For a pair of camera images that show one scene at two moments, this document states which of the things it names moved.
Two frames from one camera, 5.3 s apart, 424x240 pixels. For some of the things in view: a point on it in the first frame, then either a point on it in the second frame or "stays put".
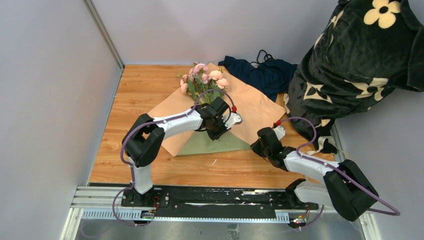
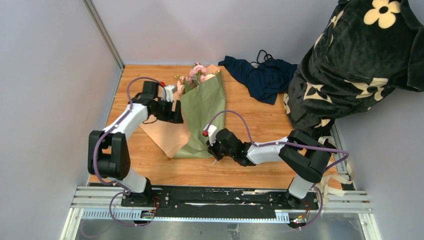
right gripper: [255, 147] to [212, 149]
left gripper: [214, 136] to [172, 117]
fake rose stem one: [222, 83] to [209, 76]
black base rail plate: [210, 199] stays put
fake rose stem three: [214, 76] to [199, 72]
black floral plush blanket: [367, 48] stays put
